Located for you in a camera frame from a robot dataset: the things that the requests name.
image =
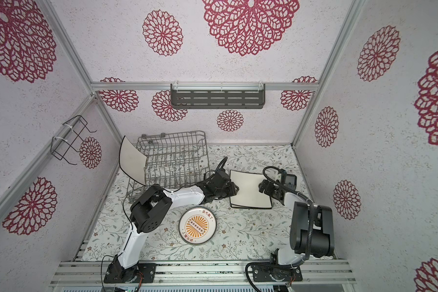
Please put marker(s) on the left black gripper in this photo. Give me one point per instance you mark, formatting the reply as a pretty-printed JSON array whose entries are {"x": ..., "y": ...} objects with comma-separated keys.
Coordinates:
[{"x": 233, "y": 191}]

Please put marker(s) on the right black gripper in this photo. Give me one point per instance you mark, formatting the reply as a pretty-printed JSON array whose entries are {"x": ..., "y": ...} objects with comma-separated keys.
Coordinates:
[{"x": 269, "y": 190}]

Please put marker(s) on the round plate orange pattern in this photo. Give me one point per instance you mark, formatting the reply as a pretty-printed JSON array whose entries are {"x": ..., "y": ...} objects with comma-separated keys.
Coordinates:
[{"x": 197, "y": 226}]

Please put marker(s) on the white square plate black rim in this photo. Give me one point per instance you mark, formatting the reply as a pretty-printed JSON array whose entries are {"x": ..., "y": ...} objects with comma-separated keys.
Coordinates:
[{"x": 132, "y": 162}]

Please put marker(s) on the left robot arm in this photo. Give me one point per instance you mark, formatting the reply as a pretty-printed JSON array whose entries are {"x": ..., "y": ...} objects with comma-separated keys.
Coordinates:
[{"x": 149, "y": 211}]

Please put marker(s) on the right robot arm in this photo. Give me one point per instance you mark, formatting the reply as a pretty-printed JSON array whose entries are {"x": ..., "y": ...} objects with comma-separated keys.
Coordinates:
[{"x": 311, "y": 230}]

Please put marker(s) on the grey wire dish rack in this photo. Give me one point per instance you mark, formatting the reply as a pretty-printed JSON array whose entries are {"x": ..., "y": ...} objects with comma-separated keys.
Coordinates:
[{"x": 174, "y": 160}]

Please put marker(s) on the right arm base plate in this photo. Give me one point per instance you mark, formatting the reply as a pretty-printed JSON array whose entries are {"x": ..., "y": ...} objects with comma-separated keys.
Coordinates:
[{"x": 275, "y": 273}]

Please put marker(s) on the aluminium mounting rail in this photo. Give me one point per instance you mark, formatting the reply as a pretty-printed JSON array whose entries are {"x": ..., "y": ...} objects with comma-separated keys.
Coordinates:
[{"x": 190, "y": 273}]

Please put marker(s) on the grey slotted wall shelf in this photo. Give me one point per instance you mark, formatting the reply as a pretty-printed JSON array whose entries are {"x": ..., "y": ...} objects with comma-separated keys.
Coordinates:
[{"x": 217, "y": 97}]

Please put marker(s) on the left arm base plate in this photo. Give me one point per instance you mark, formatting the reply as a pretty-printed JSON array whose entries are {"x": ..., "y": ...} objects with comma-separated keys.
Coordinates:
[{"x": 143, "y": 273}]

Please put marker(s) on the black wire wall holder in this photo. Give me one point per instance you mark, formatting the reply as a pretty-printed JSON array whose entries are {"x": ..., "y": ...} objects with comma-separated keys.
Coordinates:
[{"x": 75, "y": 132}]

